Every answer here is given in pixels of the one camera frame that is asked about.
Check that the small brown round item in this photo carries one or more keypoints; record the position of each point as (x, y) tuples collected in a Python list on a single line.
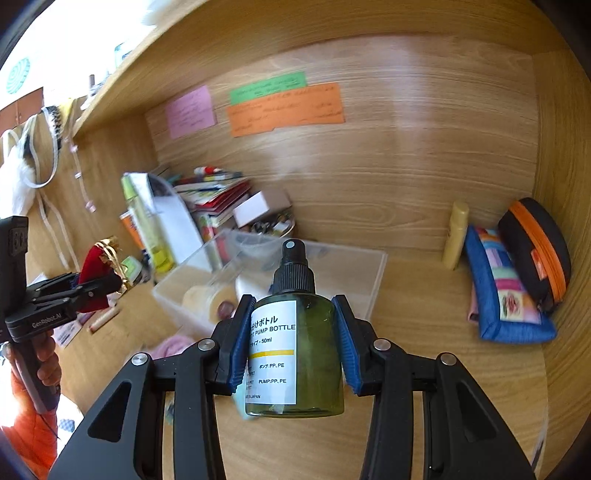
[(225, 309)]

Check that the blue white box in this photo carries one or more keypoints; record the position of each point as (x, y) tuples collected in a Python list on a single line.
[(122, 54)]

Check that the person's left forearm orange sleeve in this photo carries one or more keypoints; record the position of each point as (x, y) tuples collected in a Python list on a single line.
[(27, 429)]

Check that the tall yellow-green bottle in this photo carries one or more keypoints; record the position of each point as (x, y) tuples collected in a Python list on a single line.
[(154, 230)]

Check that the clear plastic document sleeve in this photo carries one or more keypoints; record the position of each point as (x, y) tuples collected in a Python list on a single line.
[(178, 221)]

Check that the pink fluffy cloth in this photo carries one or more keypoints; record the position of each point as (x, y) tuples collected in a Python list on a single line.
[(171, 347)]

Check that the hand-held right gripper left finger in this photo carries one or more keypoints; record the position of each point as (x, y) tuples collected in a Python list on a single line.
[(244, 344)]

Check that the small green lidded jar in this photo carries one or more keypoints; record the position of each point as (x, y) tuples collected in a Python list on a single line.
[(131, 272)]

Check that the orange paper note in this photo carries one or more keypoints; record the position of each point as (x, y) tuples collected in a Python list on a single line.
[(286, 110)]

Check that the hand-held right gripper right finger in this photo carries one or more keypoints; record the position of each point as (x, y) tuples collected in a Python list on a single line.
[(345, 344)]

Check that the pink paper note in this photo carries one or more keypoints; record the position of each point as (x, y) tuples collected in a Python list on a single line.
[(190, 112)]

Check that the wooden stick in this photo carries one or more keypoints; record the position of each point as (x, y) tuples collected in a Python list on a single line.
[(104, 319)]

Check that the red pouch with gold ribbon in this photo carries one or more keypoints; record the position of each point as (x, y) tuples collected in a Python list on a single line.
[(94, 265)]

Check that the beige tape roll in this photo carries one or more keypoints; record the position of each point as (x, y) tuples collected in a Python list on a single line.
[(203, 300)]

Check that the stack of books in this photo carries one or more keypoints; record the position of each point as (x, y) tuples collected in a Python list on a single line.
[(217, 198)]

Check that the blue patchwork pouch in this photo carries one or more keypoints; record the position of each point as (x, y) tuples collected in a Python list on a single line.
[(494, 286)]

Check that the wooden desktop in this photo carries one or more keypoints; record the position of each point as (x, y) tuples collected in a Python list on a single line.
[(438, 369)]

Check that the black hairbrush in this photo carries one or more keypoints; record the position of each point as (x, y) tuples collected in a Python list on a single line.
[(56, 119)]

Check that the clear plastic storage box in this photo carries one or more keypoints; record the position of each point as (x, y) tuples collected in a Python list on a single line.
[(341, 272)]

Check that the white tote bag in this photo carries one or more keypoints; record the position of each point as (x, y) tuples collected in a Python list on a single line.
[(18, 184)]

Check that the wooden desk hutch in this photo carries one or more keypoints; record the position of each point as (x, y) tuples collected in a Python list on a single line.
[(415, 152)]

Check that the white red marker pen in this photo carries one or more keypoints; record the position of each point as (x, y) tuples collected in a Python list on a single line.
[(207, 170)]

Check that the green spray pump bottle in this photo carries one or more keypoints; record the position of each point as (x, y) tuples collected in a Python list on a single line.
[(318, 350)]

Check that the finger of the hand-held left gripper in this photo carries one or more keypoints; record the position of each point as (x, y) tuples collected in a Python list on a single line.
[(55, 279), (97, 288)]

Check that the round tin of small items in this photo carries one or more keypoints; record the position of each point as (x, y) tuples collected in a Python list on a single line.
[(277, 226)]

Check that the green paper note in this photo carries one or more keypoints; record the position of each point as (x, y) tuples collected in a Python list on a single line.
[(268, 89)]

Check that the person's left hand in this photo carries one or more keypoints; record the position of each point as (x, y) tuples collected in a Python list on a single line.
[(47, 360)]

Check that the black case with orange zipper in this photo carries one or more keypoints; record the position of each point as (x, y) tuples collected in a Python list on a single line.
[(531, 249)]

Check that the pale yellow tube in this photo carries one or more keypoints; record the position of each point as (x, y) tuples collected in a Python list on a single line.
[(456, 235)]

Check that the printed card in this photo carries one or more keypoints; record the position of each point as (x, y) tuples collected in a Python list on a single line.
[(69, 332)]

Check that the green spiral wall sign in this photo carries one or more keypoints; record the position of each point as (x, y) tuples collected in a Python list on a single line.
[(17, 75)]

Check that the orange carton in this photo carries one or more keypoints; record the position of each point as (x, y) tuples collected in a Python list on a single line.
[(131, 228)]

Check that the small white cardboard box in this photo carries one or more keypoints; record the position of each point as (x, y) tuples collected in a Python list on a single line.
[(258, 205)]

